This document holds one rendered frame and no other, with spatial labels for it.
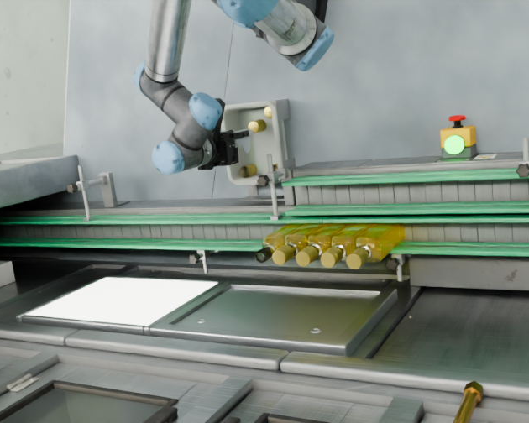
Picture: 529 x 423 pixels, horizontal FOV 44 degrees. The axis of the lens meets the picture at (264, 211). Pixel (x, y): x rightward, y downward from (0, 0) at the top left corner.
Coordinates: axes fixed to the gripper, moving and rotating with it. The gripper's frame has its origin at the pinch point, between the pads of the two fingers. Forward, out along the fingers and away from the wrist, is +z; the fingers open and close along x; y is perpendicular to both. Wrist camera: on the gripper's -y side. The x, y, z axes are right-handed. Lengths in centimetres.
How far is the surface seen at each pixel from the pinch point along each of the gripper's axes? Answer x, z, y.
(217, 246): -6.3, -7.9, 30.0
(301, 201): 16.2, -0.1, 19.1
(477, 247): 61, -4, 29
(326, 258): 34, -28, 25
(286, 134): 8.5, 10.0, 2.6
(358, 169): 32.2, 0.0, 10.9
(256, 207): 2.3, 0.1, 21.0
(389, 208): 41.7, -6.6, 19.4
